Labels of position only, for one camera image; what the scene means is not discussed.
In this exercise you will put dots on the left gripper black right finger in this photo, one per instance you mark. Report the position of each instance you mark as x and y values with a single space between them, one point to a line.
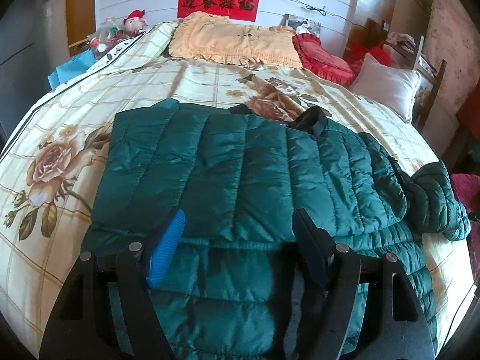
394 325

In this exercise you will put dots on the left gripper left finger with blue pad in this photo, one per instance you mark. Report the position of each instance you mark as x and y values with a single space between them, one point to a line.
81 325

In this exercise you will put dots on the dark green quilted puffer jacket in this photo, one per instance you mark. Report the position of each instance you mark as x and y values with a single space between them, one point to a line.
239 178

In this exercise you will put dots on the floral cream bed quilt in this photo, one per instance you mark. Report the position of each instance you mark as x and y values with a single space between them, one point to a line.
55 159

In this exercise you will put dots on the magenta blanket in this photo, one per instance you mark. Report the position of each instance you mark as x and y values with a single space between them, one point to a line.
466 189

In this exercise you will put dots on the white pillow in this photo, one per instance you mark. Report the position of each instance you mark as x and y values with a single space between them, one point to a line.
392 87

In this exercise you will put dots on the blue paper bag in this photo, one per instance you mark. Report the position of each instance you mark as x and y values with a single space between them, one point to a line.
76 66

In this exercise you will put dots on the wooden chair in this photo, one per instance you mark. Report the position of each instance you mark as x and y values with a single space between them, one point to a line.
431 77

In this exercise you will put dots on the red heart cushion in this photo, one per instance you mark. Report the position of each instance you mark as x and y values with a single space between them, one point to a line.
319 61

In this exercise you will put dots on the plush toy with red hat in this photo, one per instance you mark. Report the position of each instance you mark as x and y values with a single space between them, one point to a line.
135 22

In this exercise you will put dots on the grey refrigerator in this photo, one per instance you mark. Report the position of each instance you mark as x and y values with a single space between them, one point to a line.
24 63

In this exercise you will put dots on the yellow ruffled pillow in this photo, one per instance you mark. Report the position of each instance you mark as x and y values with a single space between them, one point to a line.
214 38

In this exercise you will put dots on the framed photo on headboard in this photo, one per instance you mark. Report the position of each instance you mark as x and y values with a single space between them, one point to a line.
302 25

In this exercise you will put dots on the red calligraphy banner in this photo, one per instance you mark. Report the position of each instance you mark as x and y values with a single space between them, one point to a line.
245 10

